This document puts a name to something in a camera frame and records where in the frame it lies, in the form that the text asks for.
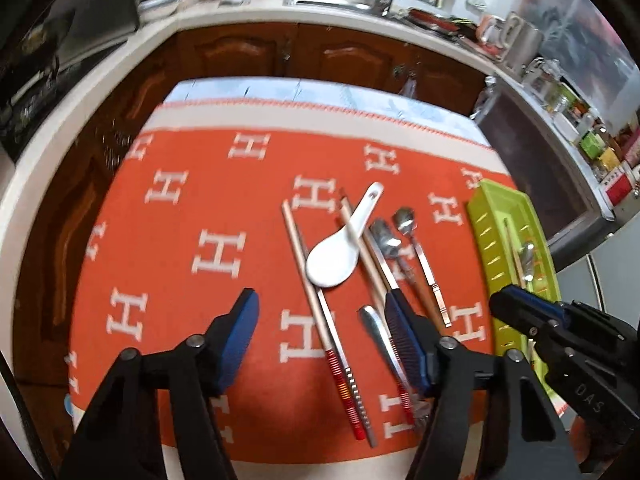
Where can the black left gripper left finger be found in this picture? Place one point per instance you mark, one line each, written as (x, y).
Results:
(227, 340)

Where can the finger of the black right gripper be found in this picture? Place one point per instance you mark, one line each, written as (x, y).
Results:
(523, 310)

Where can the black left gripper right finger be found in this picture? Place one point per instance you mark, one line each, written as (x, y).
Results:
(414, 338)

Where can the beige chopstick red end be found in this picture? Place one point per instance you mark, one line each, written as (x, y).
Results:
(375, 278)

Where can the white ceramic rice spoon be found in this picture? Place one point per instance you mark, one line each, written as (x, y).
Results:
(333, 260)

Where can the small long steel spoon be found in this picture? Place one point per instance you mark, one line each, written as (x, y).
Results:
(405, 221)

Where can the light wooden chopstick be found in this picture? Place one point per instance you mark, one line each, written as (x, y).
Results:
(336, 370)

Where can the brown wooden kitchen cabinets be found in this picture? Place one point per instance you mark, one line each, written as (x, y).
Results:
(50, 268)

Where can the steel spoon in tray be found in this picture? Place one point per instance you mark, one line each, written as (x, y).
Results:
(527, 260)

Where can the green plastic utensil tray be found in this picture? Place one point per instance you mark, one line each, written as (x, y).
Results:
(492, 202)

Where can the large steel spoon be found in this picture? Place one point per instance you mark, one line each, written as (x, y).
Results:
(390, 247)

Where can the steel cabinet shelf unit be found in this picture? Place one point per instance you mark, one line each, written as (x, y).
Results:
(546, 167)

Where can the orange H-pattern cloth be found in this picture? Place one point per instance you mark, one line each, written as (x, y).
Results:
(194, 216)

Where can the steel spoon handle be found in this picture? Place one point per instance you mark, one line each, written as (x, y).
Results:
(417, 411)

